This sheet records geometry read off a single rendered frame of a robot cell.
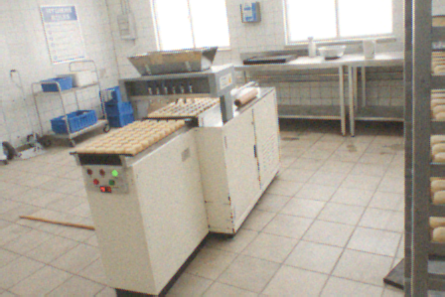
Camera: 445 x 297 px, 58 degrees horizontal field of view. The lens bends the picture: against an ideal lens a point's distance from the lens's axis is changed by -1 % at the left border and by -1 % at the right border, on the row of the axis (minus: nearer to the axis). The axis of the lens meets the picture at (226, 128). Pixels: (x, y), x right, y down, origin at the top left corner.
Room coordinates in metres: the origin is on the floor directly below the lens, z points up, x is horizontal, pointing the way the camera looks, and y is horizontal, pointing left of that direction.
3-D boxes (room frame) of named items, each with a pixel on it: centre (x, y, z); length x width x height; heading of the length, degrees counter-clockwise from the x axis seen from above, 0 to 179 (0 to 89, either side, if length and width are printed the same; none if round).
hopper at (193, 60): (2.75, 0.29, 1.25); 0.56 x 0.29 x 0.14; 66
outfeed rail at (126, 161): (2.80, 0.11, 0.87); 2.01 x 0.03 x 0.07; 156
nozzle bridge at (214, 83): (2.75, 0.29, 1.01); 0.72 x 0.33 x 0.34; 66
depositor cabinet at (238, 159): (3.19, 0.10, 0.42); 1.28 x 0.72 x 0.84; 156
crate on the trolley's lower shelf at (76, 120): (5.94, 2.23, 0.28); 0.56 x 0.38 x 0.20; 155
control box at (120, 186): (1.96, 0.64, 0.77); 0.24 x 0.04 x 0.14; 66
